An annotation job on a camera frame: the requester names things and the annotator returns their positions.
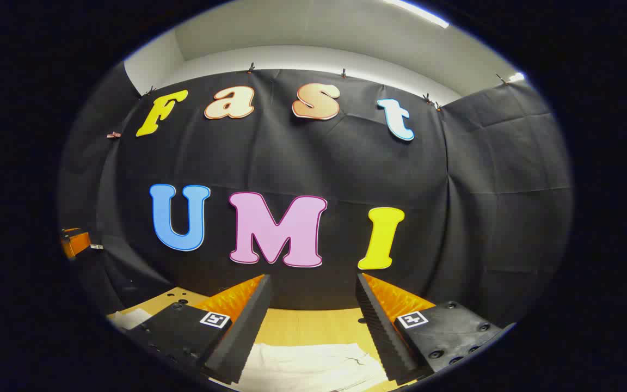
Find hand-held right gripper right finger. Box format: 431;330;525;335
355;272;517;385

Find white jeans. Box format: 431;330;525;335
232;342;390;392

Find row of small cloth clips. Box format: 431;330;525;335
107;62;509;139

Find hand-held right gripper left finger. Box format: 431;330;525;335
126;274;274;385

